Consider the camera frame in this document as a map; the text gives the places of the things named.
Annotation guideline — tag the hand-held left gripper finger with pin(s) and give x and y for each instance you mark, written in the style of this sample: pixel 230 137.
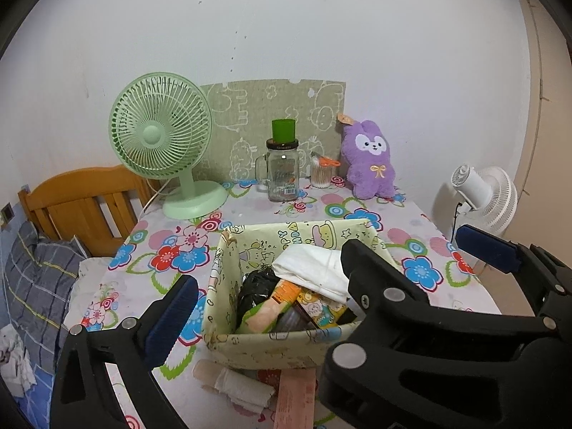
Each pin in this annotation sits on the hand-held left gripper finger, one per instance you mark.
pixel 172 317

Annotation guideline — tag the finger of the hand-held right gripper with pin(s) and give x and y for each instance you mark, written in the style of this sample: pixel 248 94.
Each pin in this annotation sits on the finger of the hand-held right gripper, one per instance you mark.
pixel 487 250
pixel 362 272

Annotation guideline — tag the white cloth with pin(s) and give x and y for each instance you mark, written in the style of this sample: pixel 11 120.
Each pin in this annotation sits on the white cloth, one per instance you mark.
pixel 313 263
pixel 18 362

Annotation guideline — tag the black plastic bag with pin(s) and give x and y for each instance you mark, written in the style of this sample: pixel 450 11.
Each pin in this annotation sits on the black plastic bag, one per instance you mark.
pixel 254 288

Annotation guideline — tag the green orange tissue pack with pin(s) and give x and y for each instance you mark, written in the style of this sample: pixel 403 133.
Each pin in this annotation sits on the green orange tissue pack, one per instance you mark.
pixel 263 317

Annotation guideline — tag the yellow cartoon fabric storage box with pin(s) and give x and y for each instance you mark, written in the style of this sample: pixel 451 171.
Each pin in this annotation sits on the yellow cartoon fabric storage box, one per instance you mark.
pixel 268 348

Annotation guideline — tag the white fan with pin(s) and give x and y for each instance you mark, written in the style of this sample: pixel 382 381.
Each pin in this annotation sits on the white fan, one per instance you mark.
pixel 491 196

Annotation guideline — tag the floral tablecloth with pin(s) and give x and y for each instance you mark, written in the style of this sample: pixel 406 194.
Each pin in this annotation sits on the floral tablecloth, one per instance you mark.
pixel 187 241

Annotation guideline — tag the white gauze roll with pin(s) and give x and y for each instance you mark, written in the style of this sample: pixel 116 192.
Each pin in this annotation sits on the white gauze roll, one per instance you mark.
pixel 241 388

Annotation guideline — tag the purple plush toy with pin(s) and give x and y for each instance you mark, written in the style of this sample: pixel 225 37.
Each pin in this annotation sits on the purple plush toy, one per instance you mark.
pixel 371 170

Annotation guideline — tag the cotton swab jar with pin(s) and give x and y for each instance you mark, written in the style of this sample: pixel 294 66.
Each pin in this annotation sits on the cotton swab jar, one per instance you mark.
pixel 321 178

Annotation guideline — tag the orange plastic clip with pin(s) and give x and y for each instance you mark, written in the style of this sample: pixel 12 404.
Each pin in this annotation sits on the orange plastic clip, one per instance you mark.
pixel 330 161

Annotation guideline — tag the beige door panel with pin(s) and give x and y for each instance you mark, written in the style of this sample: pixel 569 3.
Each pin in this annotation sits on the beige door panel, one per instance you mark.
pixel 549 143

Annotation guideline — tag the glass jar mug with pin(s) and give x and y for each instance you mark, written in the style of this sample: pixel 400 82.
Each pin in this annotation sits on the glass jar mug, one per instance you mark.
pixel 282 174

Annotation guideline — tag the grey plaid bedding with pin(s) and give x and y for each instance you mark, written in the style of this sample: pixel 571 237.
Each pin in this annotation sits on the grey plaid bedding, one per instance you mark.
pixel 35 277

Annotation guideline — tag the pink packet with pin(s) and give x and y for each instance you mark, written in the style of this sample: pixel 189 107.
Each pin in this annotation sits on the pink packet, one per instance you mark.
pixel 295 402

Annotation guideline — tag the blue bed sheet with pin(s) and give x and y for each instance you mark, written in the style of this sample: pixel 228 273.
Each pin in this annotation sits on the blue bed sheet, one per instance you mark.
pixel 42 393

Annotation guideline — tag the white crumpled cloth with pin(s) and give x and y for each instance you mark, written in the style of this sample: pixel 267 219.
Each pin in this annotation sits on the white crumpled cloth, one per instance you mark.
pixel 18 362

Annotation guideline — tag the green plastic cup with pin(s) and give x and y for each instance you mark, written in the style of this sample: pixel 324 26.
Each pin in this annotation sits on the green plastic cup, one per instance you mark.
pixel 284 129

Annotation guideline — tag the green desk fan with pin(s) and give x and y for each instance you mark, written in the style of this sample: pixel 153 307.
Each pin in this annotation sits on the green desk fan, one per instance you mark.
pixel 152 134

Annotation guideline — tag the cartoon printed board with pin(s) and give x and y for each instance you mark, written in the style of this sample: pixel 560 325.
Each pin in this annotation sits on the cartoon printed board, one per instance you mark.
pixel 250 111

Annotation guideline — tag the wall socket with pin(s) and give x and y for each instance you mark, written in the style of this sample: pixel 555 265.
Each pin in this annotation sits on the wall socket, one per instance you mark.
pixel 7 213

